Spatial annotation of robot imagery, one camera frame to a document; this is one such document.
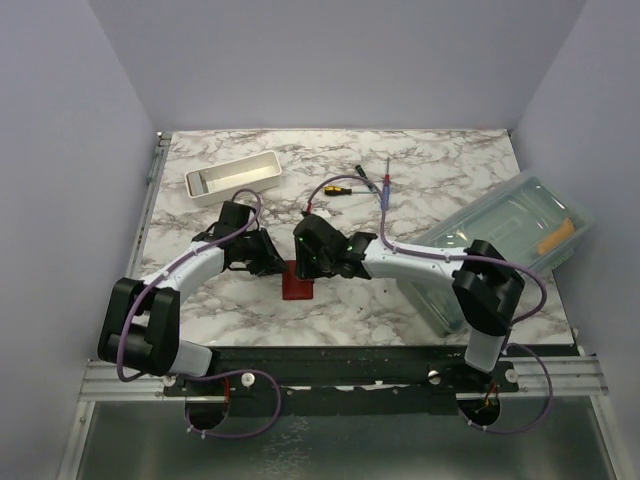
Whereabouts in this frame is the red card holder wallet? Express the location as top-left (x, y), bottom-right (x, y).
top-left (281, 270), bottom-right (314, 301)

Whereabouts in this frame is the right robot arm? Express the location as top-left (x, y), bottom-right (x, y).
top-left (293, 214), bottom-right (525, 392)

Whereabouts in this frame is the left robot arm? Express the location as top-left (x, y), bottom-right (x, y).
top-left (97, 201), bottom-right (287, 395)

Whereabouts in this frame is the yellow black screwdriver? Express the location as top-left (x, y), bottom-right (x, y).
top-left (323, 185), bottom-right (369, 197)

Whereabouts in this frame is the white rectangular tray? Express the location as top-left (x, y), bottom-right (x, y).
top-left (184, 150), bottom-right (282, 207)

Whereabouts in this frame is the blue red screwdriver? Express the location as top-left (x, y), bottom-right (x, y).
top-left (380, 158), bottom-right (391, 212)

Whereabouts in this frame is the green black screwdriver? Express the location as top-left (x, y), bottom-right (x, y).
top-left (354, 164), bottom-right (376, 193)

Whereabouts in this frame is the clear plastic storage box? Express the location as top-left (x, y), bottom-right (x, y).
top-left (397, 173), bottom-right (594, 345)

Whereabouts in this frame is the orange item in box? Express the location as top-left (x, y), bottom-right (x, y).
top-left (536, 217), bottom-right (575, 256)

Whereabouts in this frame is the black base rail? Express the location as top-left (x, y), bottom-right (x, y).
top-left (99, 344), bottom-right (586, 416)

